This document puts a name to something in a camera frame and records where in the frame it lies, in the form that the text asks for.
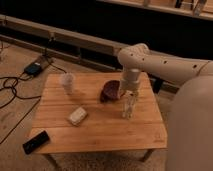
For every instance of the black remote control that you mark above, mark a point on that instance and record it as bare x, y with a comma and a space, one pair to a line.
36, 142

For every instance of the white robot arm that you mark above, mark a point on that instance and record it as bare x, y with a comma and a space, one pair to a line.
190, 122

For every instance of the dark red bowl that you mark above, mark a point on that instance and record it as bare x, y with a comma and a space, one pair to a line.
110, 91

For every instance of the white rectangular sponge block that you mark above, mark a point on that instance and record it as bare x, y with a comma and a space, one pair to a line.
77, 116

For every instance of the clear plastic bottle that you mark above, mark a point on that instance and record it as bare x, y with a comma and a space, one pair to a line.
128, 107

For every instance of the wooden table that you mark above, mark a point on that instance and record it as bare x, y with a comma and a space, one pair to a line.
104, 128

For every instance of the translucent plastic cup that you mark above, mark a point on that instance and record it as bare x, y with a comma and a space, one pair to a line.
67, 82

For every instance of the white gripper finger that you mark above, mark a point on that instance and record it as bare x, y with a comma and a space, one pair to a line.
135, 94
126, 95

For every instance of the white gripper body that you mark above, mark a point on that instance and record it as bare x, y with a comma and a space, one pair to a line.
130, 80

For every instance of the long wooden bench rail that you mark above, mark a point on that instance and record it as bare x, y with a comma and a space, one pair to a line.
66, 38

